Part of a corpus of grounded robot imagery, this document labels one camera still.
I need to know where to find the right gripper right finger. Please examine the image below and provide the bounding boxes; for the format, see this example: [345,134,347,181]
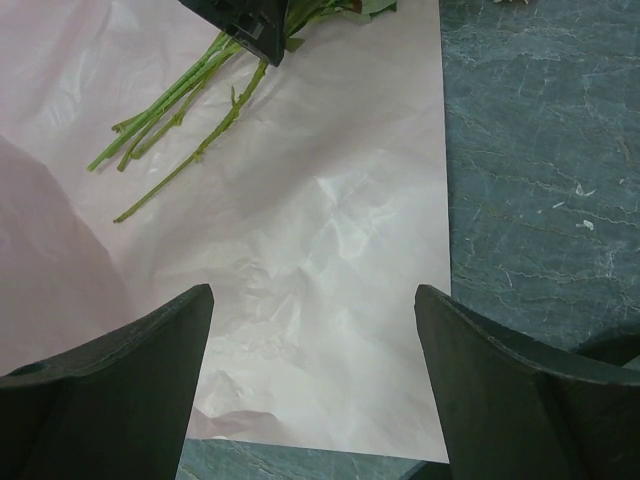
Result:
[414,285,639,479]

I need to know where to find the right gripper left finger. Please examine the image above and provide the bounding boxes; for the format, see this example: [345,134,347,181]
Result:
[1,284,214,479]

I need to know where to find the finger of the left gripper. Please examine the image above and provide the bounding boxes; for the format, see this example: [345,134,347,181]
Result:
[180,0,289,66]

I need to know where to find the purple pink wrapping paper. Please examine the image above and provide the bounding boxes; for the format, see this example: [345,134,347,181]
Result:
[1,1,450,461]

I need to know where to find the pink artificial flower bunch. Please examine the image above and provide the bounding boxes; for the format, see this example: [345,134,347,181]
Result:
[87,0,399,225]

